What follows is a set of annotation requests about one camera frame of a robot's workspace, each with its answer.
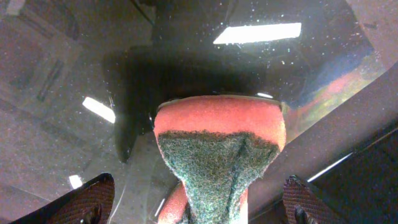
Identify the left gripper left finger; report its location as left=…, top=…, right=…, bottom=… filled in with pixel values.
left=11, top=173, right=115, bottom=224

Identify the orange sponge with dark scourer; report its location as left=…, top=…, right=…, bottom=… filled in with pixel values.
left=154, top=95, right=286, bottom=223

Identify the black plastic tray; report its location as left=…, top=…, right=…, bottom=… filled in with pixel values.
left=1, top=0, right=397, bottom=223

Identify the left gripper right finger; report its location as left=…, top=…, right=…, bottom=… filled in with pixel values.
left=282, top=175, right=347, bottom=224

